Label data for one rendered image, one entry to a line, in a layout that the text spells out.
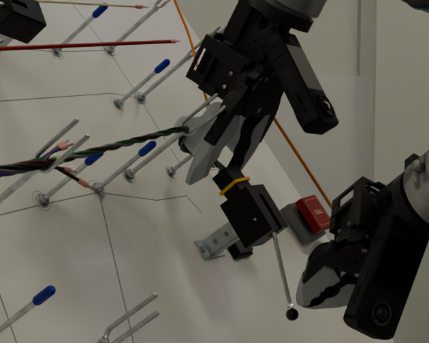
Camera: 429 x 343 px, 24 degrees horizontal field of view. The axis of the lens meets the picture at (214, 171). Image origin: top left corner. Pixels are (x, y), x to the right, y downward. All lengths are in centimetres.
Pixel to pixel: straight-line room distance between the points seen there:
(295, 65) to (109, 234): 26
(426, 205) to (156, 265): 29
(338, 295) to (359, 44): 265
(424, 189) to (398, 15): 269
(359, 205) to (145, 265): 22
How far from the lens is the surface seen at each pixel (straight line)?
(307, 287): 104
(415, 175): 92
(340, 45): 364
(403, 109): 358
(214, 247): 111
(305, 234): 131
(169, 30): 141
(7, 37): 102
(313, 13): 104
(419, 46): 359
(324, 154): 363
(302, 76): 102
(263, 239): 108
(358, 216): 98
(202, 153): 104
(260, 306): 114
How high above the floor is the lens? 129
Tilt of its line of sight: 5 degrees down
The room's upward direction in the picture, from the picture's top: straight up
